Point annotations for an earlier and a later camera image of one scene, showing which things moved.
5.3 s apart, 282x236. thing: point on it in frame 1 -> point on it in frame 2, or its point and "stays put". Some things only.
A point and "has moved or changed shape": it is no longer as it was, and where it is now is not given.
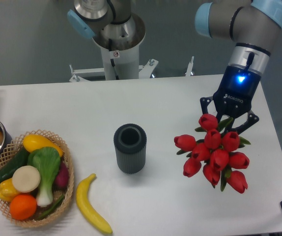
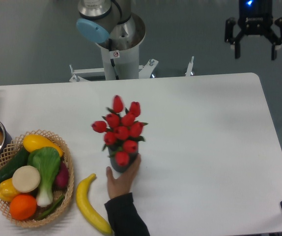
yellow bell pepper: (6, 191) stays put
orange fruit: (23, 207) stays put
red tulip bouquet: (217, 153) -> (123, 132)
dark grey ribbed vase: (129, 141) has moved or changed shape
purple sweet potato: (61, 181) stays put
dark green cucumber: (21, 159) stays put
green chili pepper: (52, 208) stays put
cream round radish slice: (26, 178) stays put
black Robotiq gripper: (234, 97) -> (255, 17)
